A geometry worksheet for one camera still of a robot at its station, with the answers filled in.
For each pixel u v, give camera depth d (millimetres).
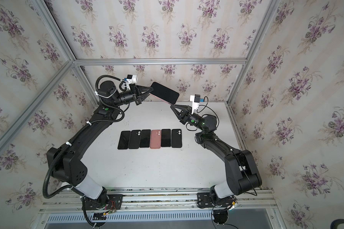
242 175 434
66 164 419
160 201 748
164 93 674
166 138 990
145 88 662
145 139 964
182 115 653
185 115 638
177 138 988
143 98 640
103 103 573
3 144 531
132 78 662
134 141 966
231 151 489
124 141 968
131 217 765
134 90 610
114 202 727
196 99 624
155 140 971
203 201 730
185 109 639
